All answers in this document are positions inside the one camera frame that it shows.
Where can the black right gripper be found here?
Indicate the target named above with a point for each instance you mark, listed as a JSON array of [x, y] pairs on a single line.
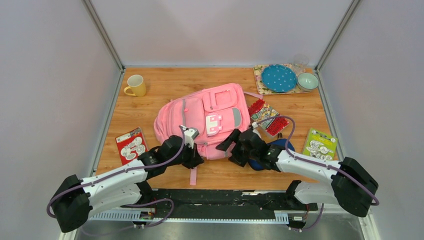
[[228, 142]]

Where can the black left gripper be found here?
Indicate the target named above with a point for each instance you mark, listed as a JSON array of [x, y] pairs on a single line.
[[195, 159]]

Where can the pink student backpack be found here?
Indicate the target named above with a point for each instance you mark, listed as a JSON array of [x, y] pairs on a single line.
[[214, 112]]

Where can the red comic book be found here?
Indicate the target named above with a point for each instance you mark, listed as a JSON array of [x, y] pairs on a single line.
[[130, 145]]

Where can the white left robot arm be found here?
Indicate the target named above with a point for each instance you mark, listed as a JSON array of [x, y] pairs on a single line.
[[78, 199]]

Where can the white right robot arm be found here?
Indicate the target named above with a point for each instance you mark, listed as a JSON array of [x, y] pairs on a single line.
[[345, 183]]

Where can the blue glasses case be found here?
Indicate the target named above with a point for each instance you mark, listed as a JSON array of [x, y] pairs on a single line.
[[279, 142]]

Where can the colourful red-edged book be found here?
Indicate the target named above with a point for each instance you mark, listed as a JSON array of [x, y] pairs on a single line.
[[262, 113]]

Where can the floral placemat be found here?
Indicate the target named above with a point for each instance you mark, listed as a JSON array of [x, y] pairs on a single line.
[[263, 90]]

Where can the blue polka dot plate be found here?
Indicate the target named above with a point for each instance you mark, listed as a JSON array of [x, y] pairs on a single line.
[[279, 78]]

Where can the green comic book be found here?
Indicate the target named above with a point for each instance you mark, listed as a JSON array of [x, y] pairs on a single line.
[[320, 145]]

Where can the yellow mug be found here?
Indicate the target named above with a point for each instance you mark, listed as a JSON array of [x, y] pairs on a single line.
[[136, 86]]

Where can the pale green bowl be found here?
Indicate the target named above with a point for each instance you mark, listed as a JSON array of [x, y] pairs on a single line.
[[307, 82]]

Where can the clear drinking glass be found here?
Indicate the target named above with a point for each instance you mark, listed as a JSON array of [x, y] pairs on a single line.
[[300, 62]]

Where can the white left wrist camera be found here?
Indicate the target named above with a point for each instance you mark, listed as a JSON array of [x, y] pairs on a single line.
[[189, 135]]

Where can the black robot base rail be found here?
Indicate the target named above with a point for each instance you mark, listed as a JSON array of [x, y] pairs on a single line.
[[223, 204]]

